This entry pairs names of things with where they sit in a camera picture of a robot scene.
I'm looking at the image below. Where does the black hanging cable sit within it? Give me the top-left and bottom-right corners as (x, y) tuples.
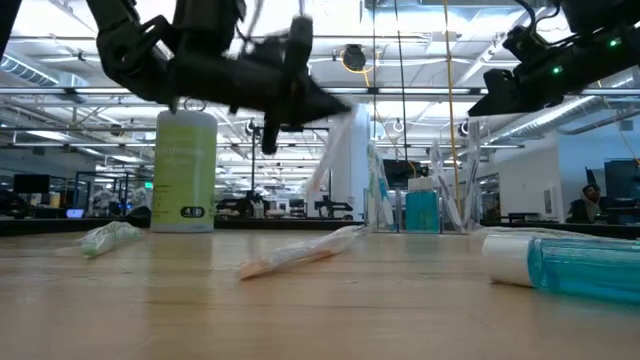
(394, 0), (409, 166)

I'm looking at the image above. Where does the black ceiling cable reel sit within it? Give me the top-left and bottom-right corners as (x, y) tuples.
(341, 43), (369, 73)

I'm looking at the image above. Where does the small blue mouthwash bottle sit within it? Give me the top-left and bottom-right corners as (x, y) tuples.
(405, 177), (441, 234)
(481, 233), (640, 307)

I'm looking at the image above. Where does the green toothbrush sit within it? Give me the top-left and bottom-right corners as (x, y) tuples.
(54, 220), (145, 260)

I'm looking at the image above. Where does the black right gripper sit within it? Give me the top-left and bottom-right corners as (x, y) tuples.
(467, 24), (596, 119)

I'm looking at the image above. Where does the green wipes canister white lid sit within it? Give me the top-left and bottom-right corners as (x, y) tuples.
(150, 109), (219, 234)

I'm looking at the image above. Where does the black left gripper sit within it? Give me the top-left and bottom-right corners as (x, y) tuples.
(169, 14), (354, 156)

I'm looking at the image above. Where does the purple toothbrush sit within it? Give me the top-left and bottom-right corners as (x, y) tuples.
(430, 139), (464, 232)

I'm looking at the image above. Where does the clear acrylic organizer holder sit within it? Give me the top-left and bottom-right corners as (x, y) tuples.
(364, 184), (482, 235)

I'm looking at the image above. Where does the black monitor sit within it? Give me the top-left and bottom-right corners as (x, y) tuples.
(603, 158), (640, 211)
(13, 173), (51, 195)

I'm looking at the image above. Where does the person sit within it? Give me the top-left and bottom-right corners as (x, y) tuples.
(566, 183), (606, 225)

